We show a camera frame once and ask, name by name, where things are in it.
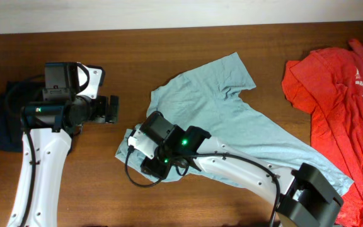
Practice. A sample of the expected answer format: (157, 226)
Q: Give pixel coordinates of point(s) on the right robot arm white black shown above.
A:
(301, 197)

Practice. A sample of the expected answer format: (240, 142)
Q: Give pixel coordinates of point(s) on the light blue grey t-shirt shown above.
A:
(208, 97)

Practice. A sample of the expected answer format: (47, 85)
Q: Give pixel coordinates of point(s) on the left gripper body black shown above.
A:
(98, 110)

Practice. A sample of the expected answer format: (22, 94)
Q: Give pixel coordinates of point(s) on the folded black Nike garment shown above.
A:
(10, 126)

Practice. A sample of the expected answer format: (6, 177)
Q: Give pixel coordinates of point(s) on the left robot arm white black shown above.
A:
(48, 130)

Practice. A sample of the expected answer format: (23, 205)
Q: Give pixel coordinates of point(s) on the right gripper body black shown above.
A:
(159, 164)

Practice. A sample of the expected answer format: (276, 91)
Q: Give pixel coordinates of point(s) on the red t-shirt with print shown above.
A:
(328, 85)

